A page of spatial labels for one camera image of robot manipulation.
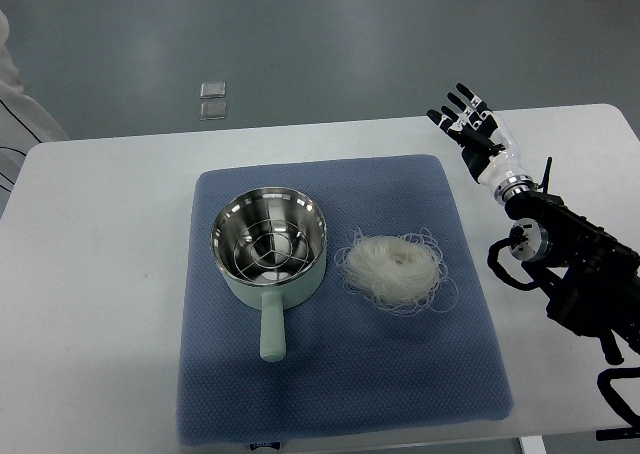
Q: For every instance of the upper metal floor plate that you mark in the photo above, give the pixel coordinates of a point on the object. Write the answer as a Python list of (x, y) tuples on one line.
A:
[(213, 89)]

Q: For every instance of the white vermicelli bundle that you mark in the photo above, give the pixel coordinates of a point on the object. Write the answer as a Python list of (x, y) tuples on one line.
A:
[(403, 275)]

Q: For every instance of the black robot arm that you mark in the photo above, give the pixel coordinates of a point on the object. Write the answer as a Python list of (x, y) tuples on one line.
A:
[(589, 277)]

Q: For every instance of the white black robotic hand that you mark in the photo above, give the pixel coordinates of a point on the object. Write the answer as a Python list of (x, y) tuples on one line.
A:
[(488, 148)]

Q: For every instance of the wire steaming rack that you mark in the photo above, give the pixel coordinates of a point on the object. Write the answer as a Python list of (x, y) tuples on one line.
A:
[(270, 252)]

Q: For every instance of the blue quilted mat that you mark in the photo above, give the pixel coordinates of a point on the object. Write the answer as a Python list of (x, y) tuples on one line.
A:
[(350, 367)]

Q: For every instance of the mint green steel pot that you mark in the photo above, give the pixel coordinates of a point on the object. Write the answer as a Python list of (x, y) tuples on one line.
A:
[(272, 300)]

